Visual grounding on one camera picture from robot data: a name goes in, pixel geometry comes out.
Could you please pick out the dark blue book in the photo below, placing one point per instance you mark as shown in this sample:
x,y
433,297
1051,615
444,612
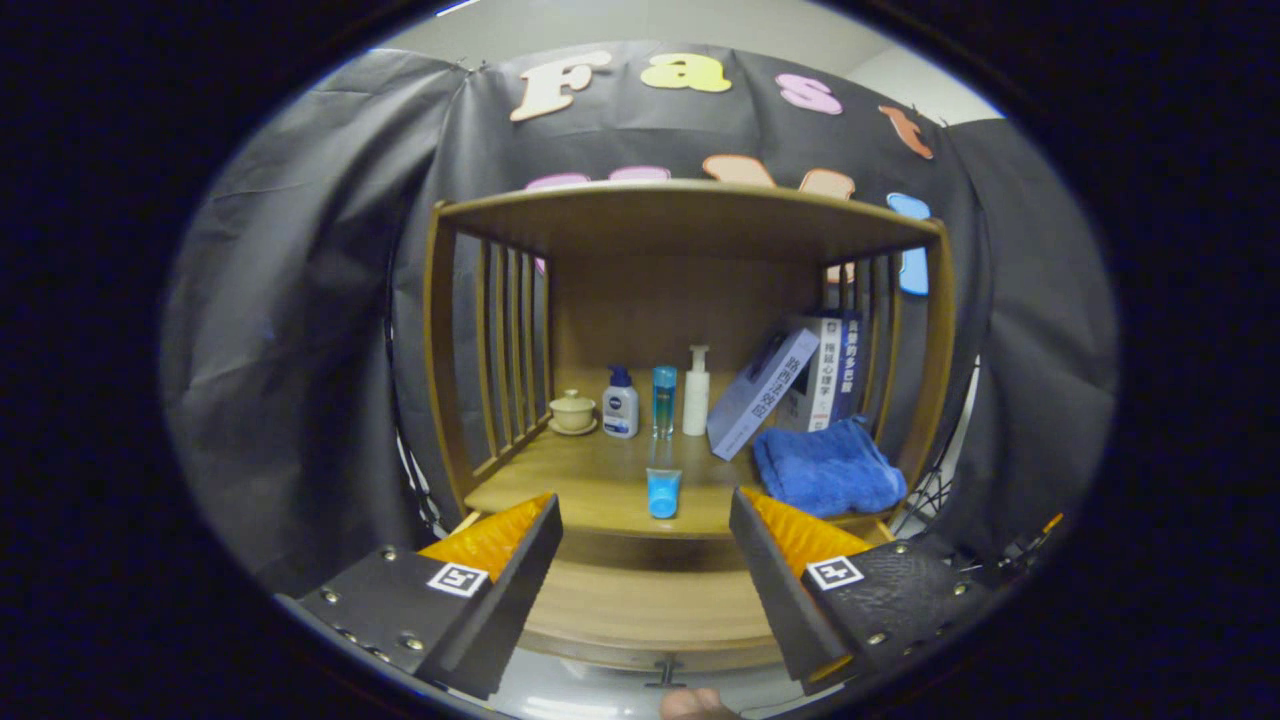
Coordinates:
x,y
848,370

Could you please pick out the wooden cabinet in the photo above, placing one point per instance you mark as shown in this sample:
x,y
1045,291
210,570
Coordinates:
x,y
680,310

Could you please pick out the white book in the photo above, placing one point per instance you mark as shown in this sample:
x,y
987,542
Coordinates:
x,y
825,380

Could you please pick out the white bottle with blue cap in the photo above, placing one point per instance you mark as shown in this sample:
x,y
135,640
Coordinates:
x,y
620,410

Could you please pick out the white pump bottle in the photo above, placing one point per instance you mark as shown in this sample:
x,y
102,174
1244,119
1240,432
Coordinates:
x,y
696,400

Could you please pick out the black backdrop cloth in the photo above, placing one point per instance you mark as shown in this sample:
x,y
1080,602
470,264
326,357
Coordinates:
x,y
300,300

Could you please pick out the black stand legs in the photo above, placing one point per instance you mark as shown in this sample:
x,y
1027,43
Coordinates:
x,y
925,495

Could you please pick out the clear blue bottle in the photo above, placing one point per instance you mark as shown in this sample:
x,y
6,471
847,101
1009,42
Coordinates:
x,y
665,400

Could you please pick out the beige lidded teacup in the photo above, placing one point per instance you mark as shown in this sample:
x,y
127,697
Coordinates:
x,y
573,412

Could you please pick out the grey leaning book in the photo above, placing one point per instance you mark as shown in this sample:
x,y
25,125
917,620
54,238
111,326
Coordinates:
x,y
760,395

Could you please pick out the wooden drawer with black knob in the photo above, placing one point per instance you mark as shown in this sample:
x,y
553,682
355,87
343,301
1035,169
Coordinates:
x,y
650,600

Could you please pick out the dark equipment with orange tip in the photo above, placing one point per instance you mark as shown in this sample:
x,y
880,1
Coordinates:
x,y
1010,560

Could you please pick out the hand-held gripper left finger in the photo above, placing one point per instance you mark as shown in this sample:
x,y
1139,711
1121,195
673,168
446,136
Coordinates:
x,y
508,610

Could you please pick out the blue cosmetic tube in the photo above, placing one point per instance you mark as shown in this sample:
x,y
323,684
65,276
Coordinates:
x,y
663,495

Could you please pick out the wooden countertop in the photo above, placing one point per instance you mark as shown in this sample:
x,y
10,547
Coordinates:
x,y
600,480

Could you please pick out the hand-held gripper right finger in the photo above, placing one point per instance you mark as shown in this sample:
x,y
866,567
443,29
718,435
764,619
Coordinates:
x,y
778,610

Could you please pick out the blue towel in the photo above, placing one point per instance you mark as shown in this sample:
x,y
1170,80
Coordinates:
x,y
825,470

